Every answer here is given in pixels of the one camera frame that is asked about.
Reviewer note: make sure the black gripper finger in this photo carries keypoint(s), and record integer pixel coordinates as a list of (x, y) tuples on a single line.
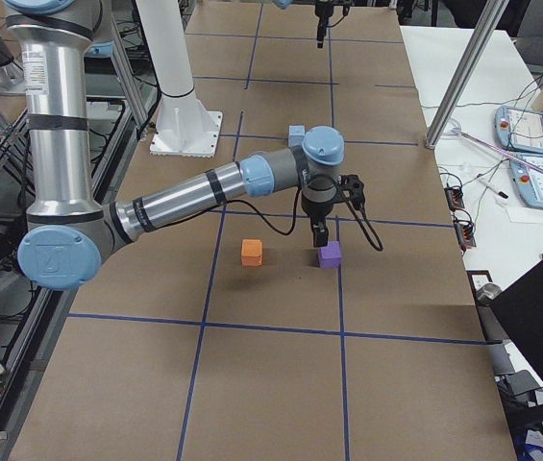
[(320, 37), (320, 234)]

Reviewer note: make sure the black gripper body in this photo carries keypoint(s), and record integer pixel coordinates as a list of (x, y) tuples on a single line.
[(315, 213), (322, 22)]

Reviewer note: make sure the light blue foam block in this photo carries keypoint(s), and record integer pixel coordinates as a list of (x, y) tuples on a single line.
[(296, 134)]

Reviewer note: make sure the purple foam block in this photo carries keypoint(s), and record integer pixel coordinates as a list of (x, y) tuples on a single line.
[(330, 256)]

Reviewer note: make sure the orange foam block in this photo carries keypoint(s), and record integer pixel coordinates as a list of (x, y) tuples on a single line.
[(251, 252)]

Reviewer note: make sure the black power strip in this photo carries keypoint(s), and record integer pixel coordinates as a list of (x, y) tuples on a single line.
[(465, 231), (454, 197)]

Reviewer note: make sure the black marker pen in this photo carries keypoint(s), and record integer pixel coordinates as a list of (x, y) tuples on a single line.
[(492, 187)]

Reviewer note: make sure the grey metal cup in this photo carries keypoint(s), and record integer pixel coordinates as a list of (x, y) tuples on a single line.
[(487, 293)]

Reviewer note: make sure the upper teach pendant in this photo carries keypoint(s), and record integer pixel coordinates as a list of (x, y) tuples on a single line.
[(519, 130)]

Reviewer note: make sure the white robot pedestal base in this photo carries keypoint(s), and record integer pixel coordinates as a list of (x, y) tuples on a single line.
[(184, 127)]

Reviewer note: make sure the aluminium frame post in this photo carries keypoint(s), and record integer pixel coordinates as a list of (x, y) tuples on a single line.
[(490, 17)]

